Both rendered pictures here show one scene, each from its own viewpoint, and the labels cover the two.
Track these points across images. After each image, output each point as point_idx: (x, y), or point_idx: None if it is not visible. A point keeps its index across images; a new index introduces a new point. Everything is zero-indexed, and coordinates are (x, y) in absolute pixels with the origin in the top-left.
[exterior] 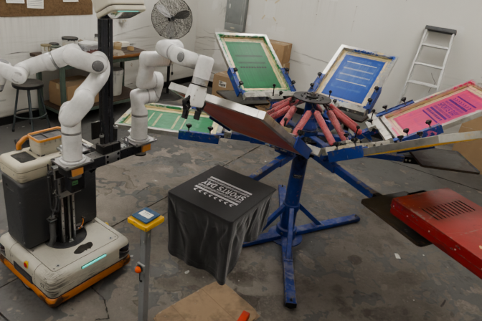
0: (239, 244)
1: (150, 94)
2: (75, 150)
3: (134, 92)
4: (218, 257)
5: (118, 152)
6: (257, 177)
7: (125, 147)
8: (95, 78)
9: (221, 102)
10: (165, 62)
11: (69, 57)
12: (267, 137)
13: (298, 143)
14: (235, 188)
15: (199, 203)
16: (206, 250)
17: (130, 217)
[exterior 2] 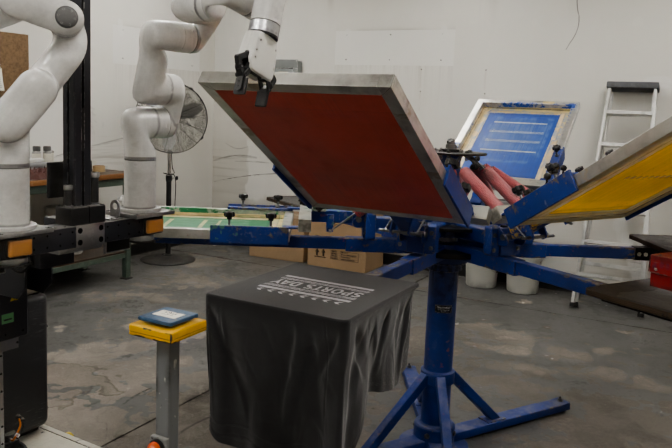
0: (362, 387)
1: (161, 117)
2: (17, 202)
3: (130, 110)
4: (323, 415)
5: (101, 225)
6: None
7: (115, 219)
8: (60, 51)
9: (304, 80)
10: (189, 41)
11: None
12: (388, 184)
13: (450, 178)
14: (339, 285)
15: (272, 303)
16: (296, 407)
17: (136, 322)
